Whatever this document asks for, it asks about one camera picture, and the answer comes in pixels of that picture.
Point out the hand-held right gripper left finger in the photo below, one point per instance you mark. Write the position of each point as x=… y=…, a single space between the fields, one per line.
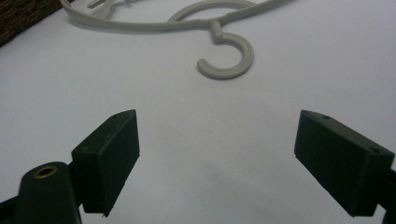
x=106 y=168

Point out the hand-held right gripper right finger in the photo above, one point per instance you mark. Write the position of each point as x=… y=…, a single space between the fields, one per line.
x=339 y=165

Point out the beige plastic clothes hanger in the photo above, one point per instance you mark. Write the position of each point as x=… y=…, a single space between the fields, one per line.
x=224 y=40

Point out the dark brown woven mat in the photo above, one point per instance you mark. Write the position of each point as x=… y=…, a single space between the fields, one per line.
x=21 y=15

